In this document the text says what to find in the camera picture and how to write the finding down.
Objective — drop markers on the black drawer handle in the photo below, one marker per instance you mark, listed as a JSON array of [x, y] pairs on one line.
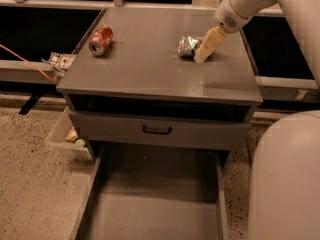
[[157, 131]]

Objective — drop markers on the crushed red soda can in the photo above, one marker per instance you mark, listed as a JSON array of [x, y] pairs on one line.
[[100, 40]]

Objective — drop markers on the green ball in bin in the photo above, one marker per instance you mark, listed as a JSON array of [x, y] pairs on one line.
[[80, 142]]

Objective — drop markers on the grey top drawer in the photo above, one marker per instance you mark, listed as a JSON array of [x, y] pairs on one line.
[[186, 133]]

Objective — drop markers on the grey drawer cabinet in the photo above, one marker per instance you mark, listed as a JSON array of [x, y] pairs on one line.
[[142, 73]]

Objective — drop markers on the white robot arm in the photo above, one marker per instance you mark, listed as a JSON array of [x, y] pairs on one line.
[[284, 199]]

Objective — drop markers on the tan item in bin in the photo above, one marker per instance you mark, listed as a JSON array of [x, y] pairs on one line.
[[72, 136]]

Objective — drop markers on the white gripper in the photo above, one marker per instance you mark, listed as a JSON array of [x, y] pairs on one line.
[[226, 16]]

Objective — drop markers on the open grey lower drawer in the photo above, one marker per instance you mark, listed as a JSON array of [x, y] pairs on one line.
[[138, 192]]

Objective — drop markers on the metal bracket clamp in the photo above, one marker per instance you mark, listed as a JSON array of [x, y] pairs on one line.
[[60, 62]]

